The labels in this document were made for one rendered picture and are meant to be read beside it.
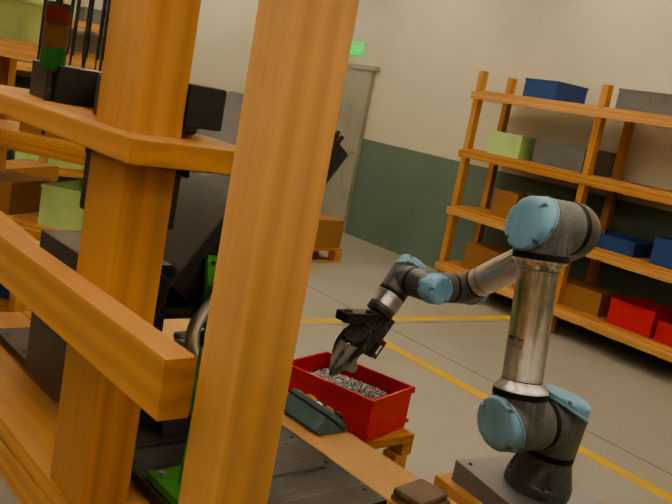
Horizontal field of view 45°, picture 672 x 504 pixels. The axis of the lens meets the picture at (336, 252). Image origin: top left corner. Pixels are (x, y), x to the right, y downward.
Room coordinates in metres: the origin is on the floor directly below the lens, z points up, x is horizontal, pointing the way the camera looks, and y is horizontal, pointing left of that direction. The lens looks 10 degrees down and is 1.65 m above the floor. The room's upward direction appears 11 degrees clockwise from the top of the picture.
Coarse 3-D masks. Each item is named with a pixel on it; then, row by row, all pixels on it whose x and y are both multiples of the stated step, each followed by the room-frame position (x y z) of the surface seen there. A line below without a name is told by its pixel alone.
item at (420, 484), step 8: (416, 480) 1.54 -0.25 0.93; (424, 480) 1.54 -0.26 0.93; (400, 488) 1.49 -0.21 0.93; (408, 488) 1.50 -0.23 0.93; (416, 488) 1.50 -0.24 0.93; (424, 488) 1.51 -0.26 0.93; (432, 488) 1.52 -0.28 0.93; (392, 496) 1.49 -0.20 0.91; (400, 496) 1.48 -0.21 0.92; (408, 496) 1.46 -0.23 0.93; (416, 496) 1.47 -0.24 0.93; (424, 496) 1.47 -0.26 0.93; (432, 496) 1.48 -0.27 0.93; (440, 496) 1.49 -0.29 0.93
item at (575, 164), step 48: (480, 96) 8.09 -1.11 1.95; (528, 96) 7.72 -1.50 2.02; (576, 96) 7.61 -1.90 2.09; (624, 96) 6.90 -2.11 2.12; (528, 144) 7.78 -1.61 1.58; (624, 144) 7.29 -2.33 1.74; (624, 192) 6.66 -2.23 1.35; (480, 240) 8.46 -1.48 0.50; (624, 240) 6.68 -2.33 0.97; (576, 288) 6.98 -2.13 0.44; (624, 336) 6.40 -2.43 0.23
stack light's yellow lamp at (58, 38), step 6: (48, 24) 1.63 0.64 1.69; (48, 30) 1.63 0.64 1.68; (54, 30) 1.63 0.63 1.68; (60, 30) 1.64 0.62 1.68; (66, 30) 1.65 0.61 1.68; (42, 36) 1.64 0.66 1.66; (48, 36) 1.63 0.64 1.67; (54, 36) 1.63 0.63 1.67; (60, 36) 1.64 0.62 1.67; (66, 36) 1.65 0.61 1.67; (42, 42) 1.64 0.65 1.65; (48, 42) 1.63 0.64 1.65; (54, 42) 1.63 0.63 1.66; (60, 42) 1.64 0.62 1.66; (66, 42) 1.65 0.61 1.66; (54, 48) 1.63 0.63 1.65; (60, 48) 1.64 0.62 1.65
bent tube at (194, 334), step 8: (208, 304) 1.65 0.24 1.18; (200, 312) 1.64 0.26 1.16; (208, 312) 1.64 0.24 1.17; (192, 320) 1.63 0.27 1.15; (200, 320) 1.63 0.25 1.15; (192, 328) 1.62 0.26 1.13; (200, 328) 1.63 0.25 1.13; (192, 336) 1.61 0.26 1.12; (192, 344) 1.61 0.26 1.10; (192, 352) 1.61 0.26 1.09
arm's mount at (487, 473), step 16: (464, 464) 1.73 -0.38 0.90; (480, 464) 1.75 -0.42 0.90; (496, 464) 1.78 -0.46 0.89; (464, 480) 1.71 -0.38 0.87; (480, 480) 1.68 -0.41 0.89; (496, 480) 1.69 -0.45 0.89; (480, 496) 1.67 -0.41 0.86; (496, 496) 1.63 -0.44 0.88; (512, 496) 1.64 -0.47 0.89; (576, 496) 1.72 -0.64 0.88; (592, 496) 1.74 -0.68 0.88
